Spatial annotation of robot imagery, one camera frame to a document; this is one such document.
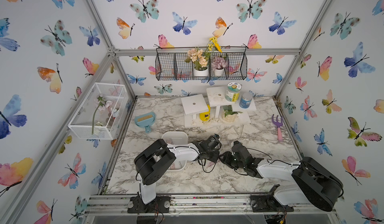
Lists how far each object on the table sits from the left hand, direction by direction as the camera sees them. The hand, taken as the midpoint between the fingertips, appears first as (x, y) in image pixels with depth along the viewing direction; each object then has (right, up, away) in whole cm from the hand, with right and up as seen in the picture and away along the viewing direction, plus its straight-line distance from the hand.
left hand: (217, 156), depth 90 cm
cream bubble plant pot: (+10, +24, +8) cm, 27 cm away
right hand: (+1, +1, -3) cm, 4 cm away
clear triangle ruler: (+16, +14, +11) cm, 24 cm away
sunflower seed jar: (+8, +38, -8) cm, 39 cm away
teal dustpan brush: (-48, +20, +14) cm, 54 cm away
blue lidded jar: (+17, +33, -1) cm, 37 cm away
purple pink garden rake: (+45, +18, +15) cm, 50 cm away
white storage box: (-25, +10, +6) cm, 28 cm away
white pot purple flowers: (+1, +55, -1) cm, 55 cm away
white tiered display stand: (+1, +27, +11) cm, 29 cm away
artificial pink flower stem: (-59, +32, -16) cm, 69 cm away
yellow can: (-6, +24, +9) cm, 26 cm away
